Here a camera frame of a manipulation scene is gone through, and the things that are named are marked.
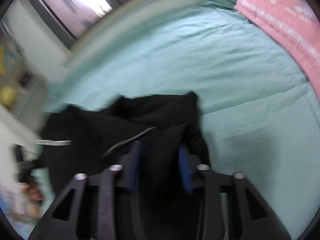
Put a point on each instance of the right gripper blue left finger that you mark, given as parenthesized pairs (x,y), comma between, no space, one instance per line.
(130,163)

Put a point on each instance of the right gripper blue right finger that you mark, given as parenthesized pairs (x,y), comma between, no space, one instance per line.
(187,166)

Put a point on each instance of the black jacket with white stripe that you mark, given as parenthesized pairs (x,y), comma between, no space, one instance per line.
(97,139)

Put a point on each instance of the teal quilted bedspread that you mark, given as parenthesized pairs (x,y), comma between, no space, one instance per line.
(259,113)

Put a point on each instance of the white bookshelf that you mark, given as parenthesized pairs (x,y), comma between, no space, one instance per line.
(16,71)

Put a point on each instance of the yellow globe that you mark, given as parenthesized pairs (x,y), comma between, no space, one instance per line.
(8,96)

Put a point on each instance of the pink embroidered pillow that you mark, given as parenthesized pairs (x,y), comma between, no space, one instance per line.
(293,25)

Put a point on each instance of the dark framed window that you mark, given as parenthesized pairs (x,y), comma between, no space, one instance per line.
(70,19)

